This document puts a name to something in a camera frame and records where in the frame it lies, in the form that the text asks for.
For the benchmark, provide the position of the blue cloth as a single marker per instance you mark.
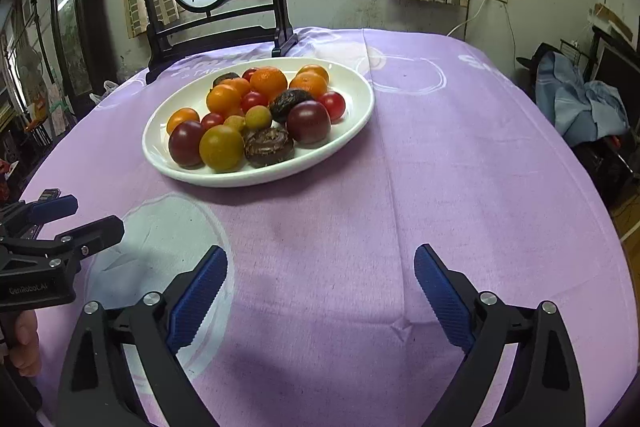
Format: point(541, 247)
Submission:
point(585, 102)

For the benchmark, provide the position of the yellow-green cherry tomato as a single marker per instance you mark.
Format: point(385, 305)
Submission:
point(258, 117)

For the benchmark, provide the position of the large orange cherry tomato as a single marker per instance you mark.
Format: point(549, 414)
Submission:
point(315, 71)

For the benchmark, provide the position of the large purple tomato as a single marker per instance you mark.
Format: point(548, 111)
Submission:
point(308, 122)

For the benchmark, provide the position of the dark wooden framed mirror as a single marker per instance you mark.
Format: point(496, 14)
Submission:
point(70, 32)

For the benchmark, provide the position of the white ceramic plate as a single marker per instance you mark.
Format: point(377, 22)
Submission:
point(325, 152)

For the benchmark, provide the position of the person's left hand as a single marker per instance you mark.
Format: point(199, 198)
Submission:
point(27, 342)

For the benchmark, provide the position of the black hat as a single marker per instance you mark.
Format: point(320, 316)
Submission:
point(537, 57)

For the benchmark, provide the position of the brown water chestnut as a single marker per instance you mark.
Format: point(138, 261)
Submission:
point(268, 147)
point(287, 102)
point(225, 79)

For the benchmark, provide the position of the small yellow cherry tomato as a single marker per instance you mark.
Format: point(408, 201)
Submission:
point(235, 123)

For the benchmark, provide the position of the small red cherry tomato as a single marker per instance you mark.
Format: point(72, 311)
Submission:
point(249, 74)

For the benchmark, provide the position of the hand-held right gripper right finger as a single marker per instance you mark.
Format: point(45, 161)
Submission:
point(445, 297)

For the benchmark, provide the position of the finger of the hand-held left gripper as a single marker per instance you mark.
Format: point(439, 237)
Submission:
point(55, 207)
point(102, 229)

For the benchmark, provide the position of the white plastic bag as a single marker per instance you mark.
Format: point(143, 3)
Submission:
point(106, 91)

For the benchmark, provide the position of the purple printed tablecloth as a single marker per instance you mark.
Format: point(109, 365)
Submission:
point(350, 232)

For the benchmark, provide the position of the black monitor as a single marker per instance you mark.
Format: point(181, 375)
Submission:
point(620, 72)

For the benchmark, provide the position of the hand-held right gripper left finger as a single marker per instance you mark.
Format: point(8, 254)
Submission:
point(197, 302)

